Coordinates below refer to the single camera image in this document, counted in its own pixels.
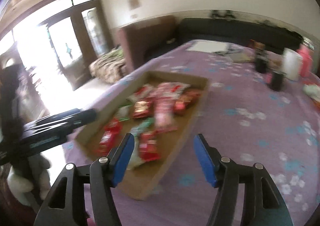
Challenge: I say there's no white plush toy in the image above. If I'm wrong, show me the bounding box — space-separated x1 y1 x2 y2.
7 154 51 208

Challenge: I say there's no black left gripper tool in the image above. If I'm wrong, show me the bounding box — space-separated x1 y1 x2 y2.
1 108 98 165

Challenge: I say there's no purple floral tablecloth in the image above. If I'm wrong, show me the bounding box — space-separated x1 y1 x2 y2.
92 43 319 225

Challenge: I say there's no white cloth bundle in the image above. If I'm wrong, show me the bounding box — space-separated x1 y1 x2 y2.
303 84 320 101

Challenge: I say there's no red snack packets pile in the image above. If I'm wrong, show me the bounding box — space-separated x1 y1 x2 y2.
95 82 202 170

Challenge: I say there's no cardboard tray box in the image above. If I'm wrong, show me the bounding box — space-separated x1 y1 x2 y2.
75 70 210 201

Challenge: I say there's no black container with cork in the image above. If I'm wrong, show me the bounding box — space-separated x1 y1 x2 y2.
254 49 268 74

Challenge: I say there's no patterned cushion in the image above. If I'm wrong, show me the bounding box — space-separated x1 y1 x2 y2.
89 46 127 84

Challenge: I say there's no white plastic jar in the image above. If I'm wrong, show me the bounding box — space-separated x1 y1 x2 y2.
282 48 303 81

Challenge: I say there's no pink sleeved thermos bottle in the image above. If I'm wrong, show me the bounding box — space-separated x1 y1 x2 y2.
297 40 314 78

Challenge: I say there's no white paper sheet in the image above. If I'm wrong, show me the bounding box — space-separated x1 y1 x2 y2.
187 40 230 53

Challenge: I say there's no black sofa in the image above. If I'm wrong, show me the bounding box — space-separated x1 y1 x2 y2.
176 18 303 54

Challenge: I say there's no small wall frame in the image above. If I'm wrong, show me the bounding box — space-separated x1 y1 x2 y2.
127 0 140 11

